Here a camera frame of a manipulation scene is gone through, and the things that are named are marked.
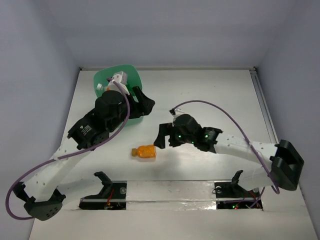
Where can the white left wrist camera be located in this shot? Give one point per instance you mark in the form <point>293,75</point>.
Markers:
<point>118,82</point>

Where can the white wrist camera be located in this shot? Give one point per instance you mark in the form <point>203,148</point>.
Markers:
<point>176,112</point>
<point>118,82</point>

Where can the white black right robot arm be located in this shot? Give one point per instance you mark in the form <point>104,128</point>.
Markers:
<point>281,164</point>

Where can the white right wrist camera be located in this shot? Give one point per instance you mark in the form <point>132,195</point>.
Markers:
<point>176,112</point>

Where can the orange juice bottle barcode label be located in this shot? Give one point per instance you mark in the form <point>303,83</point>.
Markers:
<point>144,151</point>

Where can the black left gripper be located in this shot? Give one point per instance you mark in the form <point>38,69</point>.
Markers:
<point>136,104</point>

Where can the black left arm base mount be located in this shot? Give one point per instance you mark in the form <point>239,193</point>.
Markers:
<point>112,195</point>

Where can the orange label clear tea bottle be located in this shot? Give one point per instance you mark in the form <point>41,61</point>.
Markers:
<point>101,88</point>

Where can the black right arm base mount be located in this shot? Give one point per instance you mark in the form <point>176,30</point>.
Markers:
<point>230,196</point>

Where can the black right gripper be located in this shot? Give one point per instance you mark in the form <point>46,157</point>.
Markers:
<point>164,129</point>

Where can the green plastic bin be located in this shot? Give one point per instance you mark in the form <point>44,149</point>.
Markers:
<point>133,78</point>

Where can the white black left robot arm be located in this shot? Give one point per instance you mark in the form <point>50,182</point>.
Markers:
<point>42,199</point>

